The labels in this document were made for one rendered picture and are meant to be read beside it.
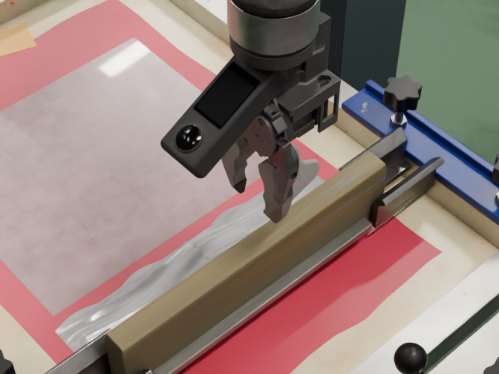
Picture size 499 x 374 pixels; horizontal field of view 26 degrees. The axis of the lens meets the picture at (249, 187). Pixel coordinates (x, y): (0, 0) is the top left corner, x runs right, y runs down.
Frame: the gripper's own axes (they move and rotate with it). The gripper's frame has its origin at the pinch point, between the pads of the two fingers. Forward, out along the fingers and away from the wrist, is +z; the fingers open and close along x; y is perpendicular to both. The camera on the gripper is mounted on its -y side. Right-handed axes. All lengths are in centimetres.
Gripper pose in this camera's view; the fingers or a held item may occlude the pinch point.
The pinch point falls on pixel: (252, 201)
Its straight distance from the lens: 103.3
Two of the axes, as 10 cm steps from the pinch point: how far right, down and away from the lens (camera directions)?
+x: -6.7, -5.6, 4.9
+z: 0.0, 6.6, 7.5
